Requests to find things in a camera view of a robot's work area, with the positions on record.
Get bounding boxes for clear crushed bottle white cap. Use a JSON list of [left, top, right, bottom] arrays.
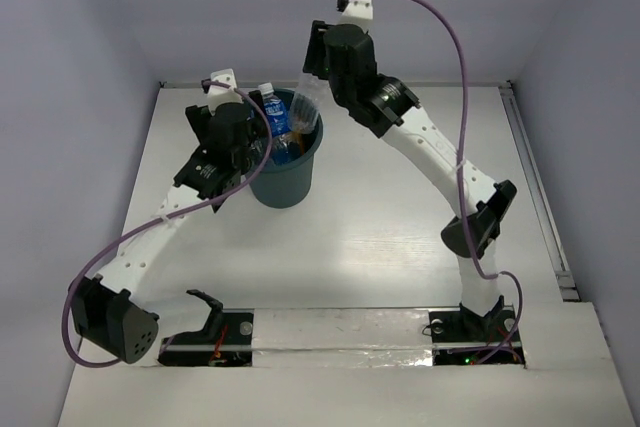
[[249, 138, 268, 170]]

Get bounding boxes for blue label white cap bottle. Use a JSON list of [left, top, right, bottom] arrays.
[[258, 83, 290, 137]]

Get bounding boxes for clear bottle sideways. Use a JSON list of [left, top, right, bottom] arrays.
[[289, 73, 326, 134]]

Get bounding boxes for orange yellow label bottle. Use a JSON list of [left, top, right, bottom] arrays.
[[292, 132, 306, 155]]

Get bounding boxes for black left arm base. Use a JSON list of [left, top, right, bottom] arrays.
[[158, 289, 255, 368]]

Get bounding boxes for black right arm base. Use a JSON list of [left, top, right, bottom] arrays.
[[422, 298, 525, 366]]

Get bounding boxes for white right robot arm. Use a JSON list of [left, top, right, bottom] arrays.
[[303, 20, 517, 339]]

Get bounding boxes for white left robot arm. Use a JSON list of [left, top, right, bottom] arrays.
[[60, 98, 272, 369]]

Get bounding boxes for dark green ribbed bin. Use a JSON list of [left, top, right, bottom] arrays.
[[249, 88, 324, 209]]

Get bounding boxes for silver foil tape strip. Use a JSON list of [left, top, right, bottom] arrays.
[[251, 308, 433, 369]]

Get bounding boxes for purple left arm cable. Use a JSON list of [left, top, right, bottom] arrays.
[[60, 79, 274, 366]]

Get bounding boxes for aluminium rail on table edge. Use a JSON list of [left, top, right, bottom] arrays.
[[498, 82, 582, 303]]

